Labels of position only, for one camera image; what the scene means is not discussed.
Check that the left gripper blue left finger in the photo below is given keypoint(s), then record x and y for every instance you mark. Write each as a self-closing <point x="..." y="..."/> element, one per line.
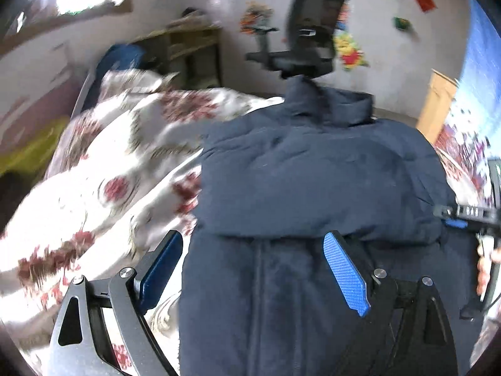
<point x="155" y="269"/>

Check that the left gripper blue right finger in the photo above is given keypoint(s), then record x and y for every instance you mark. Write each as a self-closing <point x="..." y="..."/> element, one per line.
<point x="351" y="282"/>

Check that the dark navy padded jacket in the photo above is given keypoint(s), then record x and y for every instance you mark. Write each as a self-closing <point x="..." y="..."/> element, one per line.
<point x="258" y="297"/>

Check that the person's right hand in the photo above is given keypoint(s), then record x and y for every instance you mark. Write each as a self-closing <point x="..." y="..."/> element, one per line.
<point x="487" y="257"/>

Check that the blue patterned door curtain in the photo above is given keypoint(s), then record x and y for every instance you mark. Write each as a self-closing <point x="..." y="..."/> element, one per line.
<point x="470" y="134"/>

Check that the floral white bed quilt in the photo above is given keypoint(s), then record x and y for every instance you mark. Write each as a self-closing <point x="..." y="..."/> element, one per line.
<point x="123" y="174"/>

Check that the yellow green cloth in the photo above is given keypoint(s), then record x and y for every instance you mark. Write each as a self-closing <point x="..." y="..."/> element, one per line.
<point x="34" y="156"/>

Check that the winnie pooh poster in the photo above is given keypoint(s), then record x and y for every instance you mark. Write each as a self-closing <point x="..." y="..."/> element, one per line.
<point x="348" y="51"/>

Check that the green hanging box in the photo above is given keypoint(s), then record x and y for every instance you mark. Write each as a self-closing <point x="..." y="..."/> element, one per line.
<point x="403" y="25"/>

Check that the blue backpack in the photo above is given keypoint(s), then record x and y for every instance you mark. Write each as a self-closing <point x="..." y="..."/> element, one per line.
<point x="119" y="57"/>

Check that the wooden desk shelf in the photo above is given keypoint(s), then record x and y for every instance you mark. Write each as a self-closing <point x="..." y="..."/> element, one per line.
<point x="193" y="52"/>

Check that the black mesh office chair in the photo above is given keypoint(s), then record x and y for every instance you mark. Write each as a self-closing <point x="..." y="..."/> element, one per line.
<point x="309" y="32"/>

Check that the colourful cartoon poster left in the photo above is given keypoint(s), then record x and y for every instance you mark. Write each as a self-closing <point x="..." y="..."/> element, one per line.
<point x="256" y="15"/>

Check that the wooden door frame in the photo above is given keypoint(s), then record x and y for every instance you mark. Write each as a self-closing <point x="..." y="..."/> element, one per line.
<point x="441" y="92"/>

